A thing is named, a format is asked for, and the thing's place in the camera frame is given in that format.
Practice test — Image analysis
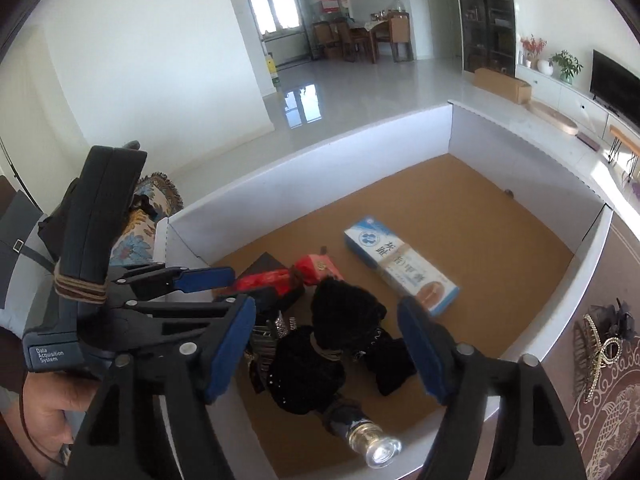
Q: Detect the red flowers white vase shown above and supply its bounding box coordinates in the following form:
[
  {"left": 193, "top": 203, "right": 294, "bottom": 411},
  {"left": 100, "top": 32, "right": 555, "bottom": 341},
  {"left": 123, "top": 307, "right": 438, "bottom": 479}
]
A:
[{"left": 521, "top": 35, "right": 553, "bottom": 76}]

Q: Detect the wooden stool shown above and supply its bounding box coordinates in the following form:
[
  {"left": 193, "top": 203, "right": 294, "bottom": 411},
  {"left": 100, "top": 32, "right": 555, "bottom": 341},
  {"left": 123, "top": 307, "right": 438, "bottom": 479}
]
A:
[{"left": 608, "top": 126, "right": 640, "bottom": 182}]

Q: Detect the person left hand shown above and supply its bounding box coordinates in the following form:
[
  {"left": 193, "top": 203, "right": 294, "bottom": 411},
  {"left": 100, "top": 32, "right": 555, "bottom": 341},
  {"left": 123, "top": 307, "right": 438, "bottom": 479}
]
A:
[{"left": 18, "top": 373, "right": 99, "bottom": 476}]

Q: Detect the white cardboard box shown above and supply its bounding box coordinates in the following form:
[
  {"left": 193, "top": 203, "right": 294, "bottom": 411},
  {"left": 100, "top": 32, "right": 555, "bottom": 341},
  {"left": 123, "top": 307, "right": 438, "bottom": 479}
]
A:
[{"left": 152, "top": 98, "right": 615, "bottom": 480}]

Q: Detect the black gold hair comb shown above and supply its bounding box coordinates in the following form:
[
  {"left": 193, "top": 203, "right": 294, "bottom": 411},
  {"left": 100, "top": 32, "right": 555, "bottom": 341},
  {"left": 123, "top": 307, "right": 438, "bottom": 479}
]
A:
[{"left": 582, "top": 298, "right": 638, "bottom": 403}]

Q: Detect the white tv cabinet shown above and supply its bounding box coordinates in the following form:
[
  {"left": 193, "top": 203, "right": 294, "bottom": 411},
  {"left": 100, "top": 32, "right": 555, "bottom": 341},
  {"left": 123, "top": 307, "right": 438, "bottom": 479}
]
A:
[{"left": 515, "top": 65, "right": 639, "bottom": 150}]

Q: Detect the red pouch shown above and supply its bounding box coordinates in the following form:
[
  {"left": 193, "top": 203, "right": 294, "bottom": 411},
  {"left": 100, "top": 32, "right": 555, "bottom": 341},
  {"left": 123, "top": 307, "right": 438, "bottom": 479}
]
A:
[{"left": 233, "top": 252, "right": 344, "bottom": 297}]

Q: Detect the black odor removing bar box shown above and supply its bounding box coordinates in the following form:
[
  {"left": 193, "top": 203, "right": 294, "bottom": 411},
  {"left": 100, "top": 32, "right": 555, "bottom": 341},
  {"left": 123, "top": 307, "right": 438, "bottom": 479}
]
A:
[{"left": 234, "top": 251, "right": 306, "bottom": 321}]

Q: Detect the gold cosmetic tube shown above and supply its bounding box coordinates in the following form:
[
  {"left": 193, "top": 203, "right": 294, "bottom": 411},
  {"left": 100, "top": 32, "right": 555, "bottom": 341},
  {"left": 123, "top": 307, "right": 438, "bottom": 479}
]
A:
[{"left": 321, "top": 398, "right": 402, "bottom": 469}]

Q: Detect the green potted plant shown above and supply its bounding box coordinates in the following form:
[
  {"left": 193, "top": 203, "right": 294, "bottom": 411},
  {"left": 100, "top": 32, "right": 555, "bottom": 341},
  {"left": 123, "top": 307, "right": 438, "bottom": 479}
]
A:
[{"left": 551, "top": 50, "right": 584, "bottom": 84}]

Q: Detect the dark glass display cabinet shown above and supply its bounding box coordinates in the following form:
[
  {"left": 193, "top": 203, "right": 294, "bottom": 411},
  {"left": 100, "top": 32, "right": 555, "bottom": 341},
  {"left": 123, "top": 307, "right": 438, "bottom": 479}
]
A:
[{"left": 459, "top": 0, "right": 516, "bottom": 76}]

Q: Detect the black television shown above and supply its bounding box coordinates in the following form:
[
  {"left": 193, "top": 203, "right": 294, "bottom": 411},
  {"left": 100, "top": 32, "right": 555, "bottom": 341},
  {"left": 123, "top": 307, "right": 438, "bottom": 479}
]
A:
[{"left": 590, "top": 50, "right": 640, "bottom": 126}]

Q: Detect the black velvet hair bow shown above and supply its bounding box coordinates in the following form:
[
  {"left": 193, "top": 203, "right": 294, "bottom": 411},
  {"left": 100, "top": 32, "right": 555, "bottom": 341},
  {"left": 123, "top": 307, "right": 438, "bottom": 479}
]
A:
[{"left": 245, "top": 278, "right": 416, "bottom": 415}]

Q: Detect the brown cardboard box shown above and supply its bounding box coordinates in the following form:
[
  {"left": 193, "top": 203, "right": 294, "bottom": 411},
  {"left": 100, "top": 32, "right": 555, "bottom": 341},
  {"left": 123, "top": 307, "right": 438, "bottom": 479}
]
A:
[{"left": 473, "top": 67, "right": 533, "bottom": 105}]

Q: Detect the blue white toothpaste box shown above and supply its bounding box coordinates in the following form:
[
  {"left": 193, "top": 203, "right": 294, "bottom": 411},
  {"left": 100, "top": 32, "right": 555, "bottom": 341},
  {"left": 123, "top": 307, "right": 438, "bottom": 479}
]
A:
[{"left": 344, "top": 217, "right": 460, "bottom": 316}]

